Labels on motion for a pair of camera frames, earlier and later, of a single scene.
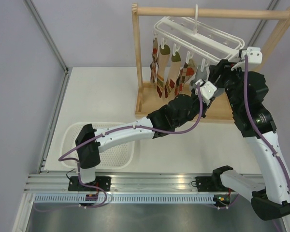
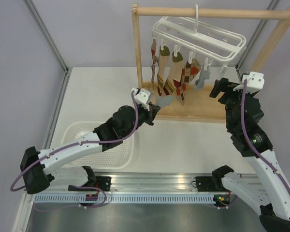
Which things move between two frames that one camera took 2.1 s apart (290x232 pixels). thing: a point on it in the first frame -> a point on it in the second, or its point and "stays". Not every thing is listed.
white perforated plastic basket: x=121 y=156 stays
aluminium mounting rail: x=129 y=183 stays
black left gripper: x=206 y=106 -> x=152 y=113
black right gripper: x=224 y=67 -> x=223 y=84
